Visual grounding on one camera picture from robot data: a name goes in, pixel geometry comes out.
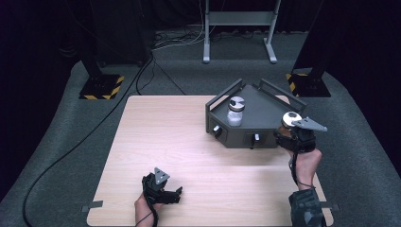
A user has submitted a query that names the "left hand-held gripper cable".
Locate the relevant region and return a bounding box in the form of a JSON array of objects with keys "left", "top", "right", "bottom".
[{"left": 135, "top": 201, "right": 160, "bottom": 227}]

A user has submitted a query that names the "grey metal stand frame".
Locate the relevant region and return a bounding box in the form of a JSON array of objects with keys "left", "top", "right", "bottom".
[{"left": 202, "top": 0, "right": 283, "bottom": 64}]

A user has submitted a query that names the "tangle of floor cables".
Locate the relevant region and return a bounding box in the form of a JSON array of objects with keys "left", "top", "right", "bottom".
[{"left": 152, "top": 24, "right": 206, "bottom": 52}]

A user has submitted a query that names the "thin black floor cable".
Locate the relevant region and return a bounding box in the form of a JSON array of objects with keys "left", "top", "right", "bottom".
[{"left": 152, "top": 60, "right": 187, "bottom": 96}]

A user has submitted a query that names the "black stand base striped edge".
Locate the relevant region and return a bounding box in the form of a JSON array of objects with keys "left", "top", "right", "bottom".
[
  {"left": 286, "top": 0, "right": 332, "bottom": 98},
  {"left": 78, "top": 0, "right": 126, "bottom": 101}
]

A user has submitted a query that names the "person's left hand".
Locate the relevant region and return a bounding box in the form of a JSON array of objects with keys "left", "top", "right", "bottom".
[{"left": 133, "top": 192, "right": 166, "bottom": 227}]

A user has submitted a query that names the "thick black floor cable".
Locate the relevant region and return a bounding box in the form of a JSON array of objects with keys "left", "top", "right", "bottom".
[{"left": 22, "top": 56, "right": 156, "bottom": 227}]

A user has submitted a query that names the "hand-held gripper cable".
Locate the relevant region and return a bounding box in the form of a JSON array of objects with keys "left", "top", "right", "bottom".
[
  {"left": 135, "top": 201, "right": 160, "bottom": 227},
  {"left": 288, "top": 150, "right": 317, "bottom": 191}
]

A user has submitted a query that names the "grey tape strip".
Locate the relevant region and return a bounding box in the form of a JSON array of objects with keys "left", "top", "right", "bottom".
[
  {"left": 320, "top": 202, "right": 341, "bottom": 212},
  {"left": 80, "top": 200, "right": 104, "bottom": 213}
]

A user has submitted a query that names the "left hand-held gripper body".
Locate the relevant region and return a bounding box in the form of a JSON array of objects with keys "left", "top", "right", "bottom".
[{"left": 141, "top": 166, "right": 171, "bottom": 203}]

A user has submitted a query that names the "dark grey angular tray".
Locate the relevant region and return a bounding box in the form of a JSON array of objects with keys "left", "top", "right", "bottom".
[{"left": 204, "top": 78, "right": 307, "bottom": 149}]

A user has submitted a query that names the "clear shaker jar brown powder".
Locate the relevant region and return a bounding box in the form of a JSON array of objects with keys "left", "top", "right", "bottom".
[{"left": 277, "top": 111, "right": 305, "bottom": 140}]

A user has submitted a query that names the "clear shaker jar white powder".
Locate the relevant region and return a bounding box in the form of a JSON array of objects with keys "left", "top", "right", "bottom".
[{"left": 226, "top": 96, "right": 247, "bottom": 128}]

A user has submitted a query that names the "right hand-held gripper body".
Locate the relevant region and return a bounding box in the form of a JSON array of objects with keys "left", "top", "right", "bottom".
[{"left": 285, "top": 116, "right": 329, "bottom": 154}]

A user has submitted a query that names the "right hand-held gripper cable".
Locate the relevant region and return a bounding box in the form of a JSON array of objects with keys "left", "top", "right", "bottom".
[{"left": 288, "top": 150, "right": 317, "bottom": 191}]

